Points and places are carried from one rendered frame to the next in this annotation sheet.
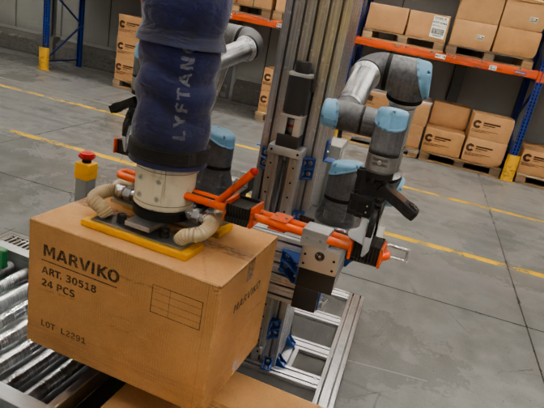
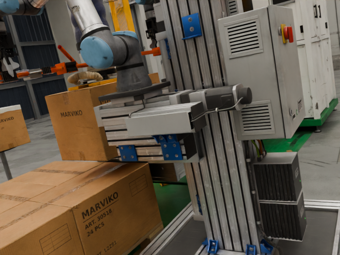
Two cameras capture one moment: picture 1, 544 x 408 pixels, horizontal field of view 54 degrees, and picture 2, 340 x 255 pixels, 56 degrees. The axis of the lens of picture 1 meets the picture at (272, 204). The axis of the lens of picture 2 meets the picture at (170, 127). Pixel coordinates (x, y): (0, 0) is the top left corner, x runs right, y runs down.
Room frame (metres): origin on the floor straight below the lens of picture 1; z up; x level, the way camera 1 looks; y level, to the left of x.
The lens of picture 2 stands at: (2.45, -1.49, 1.11)
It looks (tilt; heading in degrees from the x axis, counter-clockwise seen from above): 11 degrees down; 110
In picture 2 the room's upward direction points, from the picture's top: 12 degrees counter-clockwise
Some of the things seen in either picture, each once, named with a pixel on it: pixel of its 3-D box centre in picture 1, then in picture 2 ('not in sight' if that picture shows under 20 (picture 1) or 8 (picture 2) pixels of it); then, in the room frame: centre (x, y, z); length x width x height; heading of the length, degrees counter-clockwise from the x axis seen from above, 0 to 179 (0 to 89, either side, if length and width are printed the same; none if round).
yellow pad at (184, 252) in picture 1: (142, 229); (93, 81); (1.35, 0.34, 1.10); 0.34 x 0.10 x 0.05; 72
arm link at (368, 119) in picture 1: (384, 125); (8, 5); (1.37, -0.25, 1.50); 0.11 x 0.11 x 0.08; 77
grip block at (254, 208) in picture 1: (244, 210); (66, 68); (1.36, 0.07, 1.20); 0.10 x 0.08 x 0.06; 162
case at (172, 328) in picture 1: (154, 286); (112, 114); (1.44, 0.31, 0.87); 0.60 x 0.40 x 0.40; 72
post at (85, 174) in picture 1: (79, 268); not in sight; (2.11, 0.79, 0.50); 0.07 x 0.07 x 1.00; 72
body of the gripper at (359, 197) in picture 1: (370, 193); (3, 46); (1.27, -0.24, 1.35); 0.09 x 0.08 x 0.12; 73
